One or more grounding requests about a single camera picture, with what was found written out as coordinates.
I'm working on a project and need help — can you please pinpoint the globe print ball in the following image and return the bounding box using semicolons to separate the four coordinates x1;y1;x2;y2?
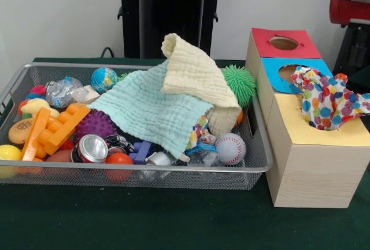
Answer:
90;67;119;94

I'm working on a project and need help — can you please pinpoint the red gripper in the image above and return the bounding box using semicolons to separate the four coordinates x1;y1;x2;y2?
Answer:
329;0;370;68

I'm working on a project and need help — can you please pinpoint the orange plastic block toy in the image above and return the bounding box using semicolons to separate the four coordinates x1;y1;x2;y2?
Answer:
20;103;92;161

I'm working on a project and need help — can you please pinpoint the purple spiky ball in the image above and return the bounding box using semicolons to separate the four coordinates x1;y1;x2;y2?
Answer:
75;109;118;141

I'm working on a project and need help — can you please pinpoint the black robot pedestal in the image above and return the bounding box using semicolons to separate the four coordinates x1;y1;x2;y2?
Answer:
111;0;234;59

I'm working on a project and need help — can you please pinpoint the pale yellow waffle cloth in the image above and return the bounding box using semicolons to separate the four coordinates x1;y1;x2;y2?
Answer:
160;31;242;138

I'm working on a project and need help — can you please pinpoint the colourful polka dot cloth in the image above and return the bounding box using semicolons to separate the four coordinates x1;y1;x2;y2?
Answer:
291;65;370;132

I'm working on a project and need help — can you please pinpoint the mint green waffle cloth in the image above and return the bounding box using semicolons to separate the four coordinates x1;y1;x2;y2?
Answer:
86;59;214;158

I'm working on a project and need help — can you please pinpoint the wooden box with three holes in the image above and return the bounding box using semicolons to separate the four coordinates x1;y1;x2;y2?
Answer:
245;27;370;209

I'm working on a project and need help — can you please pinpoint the black looped cable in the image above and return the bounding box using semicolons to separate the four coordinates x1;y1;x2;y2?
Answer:
99;46;117;59

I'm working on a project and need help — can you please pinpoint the green spiky rubber ball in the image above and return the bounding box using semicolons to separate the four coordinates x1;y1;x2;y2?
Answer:
221;64;257;109

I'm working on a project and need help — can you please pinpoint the yellow ball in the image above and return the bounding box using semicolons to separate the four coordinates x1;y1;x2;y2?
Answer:
0;144;23;179

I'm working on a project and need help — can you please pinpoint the red ball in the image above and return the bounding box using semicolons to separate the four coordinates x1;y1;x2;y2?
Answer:
104;152;134;183

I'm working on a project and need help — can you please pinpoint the shallow mesh bin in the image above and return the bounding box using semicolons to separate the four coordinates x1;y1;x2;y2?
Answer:
0;62;274;191

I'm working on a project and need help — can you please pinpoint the crushed soda can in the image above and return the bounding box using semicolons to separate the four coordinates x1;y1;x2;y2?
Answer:
71;133;109;164

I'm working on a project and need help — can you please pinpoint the dark green table cloth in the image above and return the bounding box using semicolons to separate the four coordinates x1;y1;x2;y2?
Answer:
345;66;370;95
0;57;370;250

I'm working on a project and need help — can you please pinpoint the white baseball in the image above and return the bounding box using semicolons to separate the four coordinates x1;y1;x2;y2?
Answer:
214;133;247;166

